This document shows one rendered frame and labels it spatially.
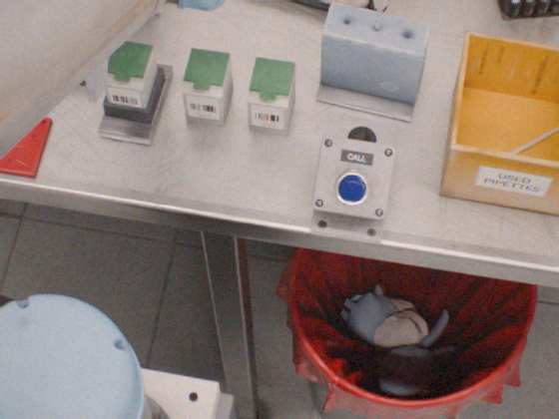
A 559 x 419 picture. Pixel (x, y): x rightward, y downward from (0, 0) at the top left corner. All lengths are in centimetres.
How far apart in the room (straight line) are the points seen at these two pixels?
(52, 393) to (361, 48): 49
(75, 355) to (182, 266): 127
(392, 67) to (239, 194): 19
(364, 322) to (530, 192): 71
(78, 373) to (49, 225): 134
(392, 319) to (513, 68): 72
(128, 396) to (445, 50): 59
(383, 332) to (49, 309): 102
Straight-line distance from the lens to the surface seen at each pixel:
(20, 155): 114
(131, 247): 204
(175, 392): 98
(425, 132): 113
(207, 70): 108
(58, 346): 76
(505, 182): 106
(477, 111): 114
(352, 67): 110
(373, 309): 174
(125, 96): 109
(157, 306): 199
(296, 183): 109
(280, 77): 108
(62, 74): 55
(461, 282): 174
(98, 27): 58
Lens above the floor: 184
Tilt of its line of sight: 64 degrees down
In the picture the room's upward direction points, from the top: 1 degrees counter-clockwise
